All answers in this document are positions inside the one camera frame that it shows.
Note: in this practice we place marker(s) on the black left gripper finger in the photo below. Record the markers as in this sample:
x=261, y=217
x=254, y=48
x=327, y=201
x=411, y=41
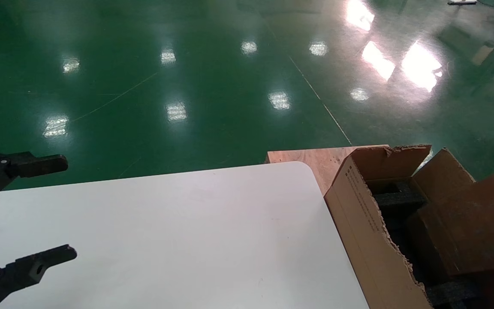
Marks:
x=37, y=166
x=28, y=270

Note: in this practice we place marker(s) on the small taped cardboard box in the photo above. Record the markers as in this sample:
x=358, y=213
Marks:
x=465, y=231

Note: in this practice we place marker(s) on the big open cardboard box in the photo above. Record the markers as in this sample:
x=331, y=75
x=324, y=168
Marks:
x=358, y=223

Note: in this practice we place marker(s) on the black foam insert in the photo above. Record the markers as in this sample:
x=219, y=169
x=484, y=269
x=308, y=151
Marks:
x=401, y=199
x=453, y=294

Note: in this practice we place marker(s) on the brown wooden board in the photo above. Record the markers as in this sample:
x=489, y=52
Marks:
x=311, y=161

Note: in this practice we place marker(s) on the grey table foot bar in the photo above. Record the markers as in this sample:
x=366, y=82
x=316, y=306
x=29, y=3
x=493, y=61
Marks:
x=461, y=1

